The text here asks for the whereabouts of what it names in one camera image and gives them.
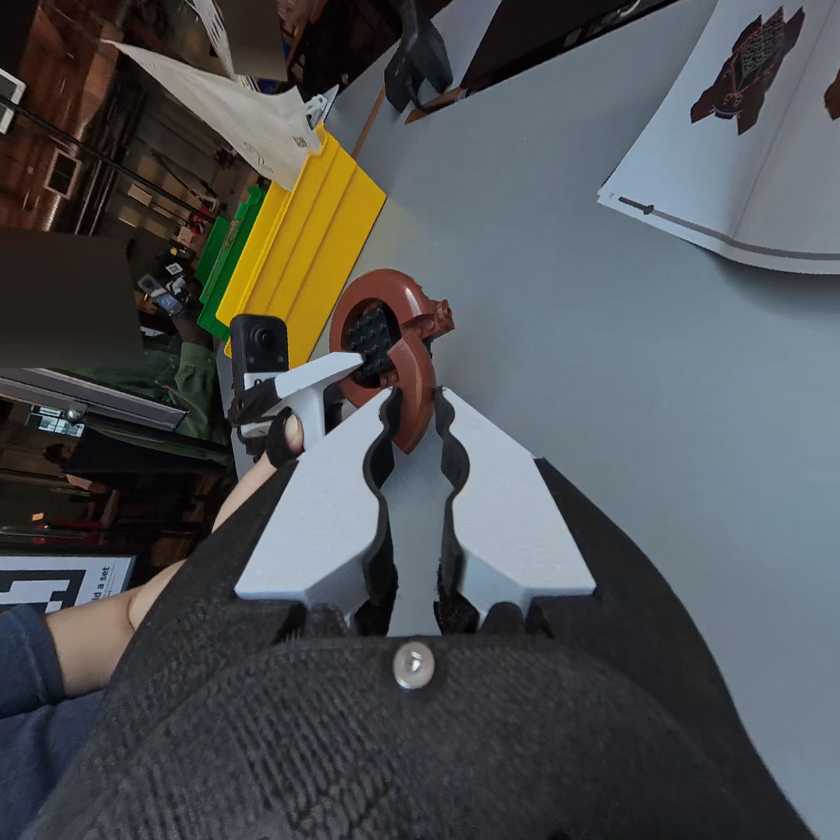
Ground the framed black white marker sign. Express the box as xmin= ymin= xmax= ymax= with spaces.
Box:
xmin=0 ymin=554 xmax=137 ymax=616

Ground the person's left hand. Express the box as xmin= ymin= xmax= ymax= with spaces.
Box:
xmin=211 ymin=417 xmax=307 ymax=534

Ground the green plastic bin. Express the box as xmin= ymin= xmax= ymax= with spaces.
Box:
xmin=196 ymin=184 xmax=271 ymax=342

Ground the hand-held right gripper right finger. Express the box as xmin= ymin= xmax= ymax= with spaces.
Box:
xmin=434 ymin=386 xmax=598 ymax=636

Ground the person's left forearm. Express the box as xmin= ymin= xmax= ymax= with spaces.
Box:
xmin=0 ymin=559 xmax=191 ymax=837

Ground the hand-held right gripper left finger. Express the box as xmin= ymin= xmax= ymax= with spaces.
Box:
xmin=234 ymin=386 xmax=403 ymax=636

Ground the yellow plastic bin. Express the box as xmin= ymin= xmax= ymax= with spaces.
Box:
xmin=223 ymin=128 xmax=388 ymax=368

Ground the brown round brick model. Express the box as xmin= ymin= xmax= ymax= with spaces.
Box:
xmin=328 ymin=268 xmax=457 ymax=455

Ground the grey adjoining desk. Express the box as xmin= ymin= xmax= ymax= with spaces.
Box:
xmin=420 ymin=0 xmax=719 ymax=99

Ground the white numbered paper bag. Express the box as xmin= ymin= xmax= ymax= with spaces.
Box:
xmin=101 ymin=39 xmax=329 ymax=193

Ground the building instruction booklet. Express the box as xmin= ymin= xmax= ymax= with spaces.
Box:
xmin=597 ymin=0 xmax=840 ymax=277

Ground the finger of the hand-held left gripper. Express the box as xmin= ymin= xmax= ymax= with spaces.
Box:
xmin=274 ymin=351 xmax=368 ymax=401

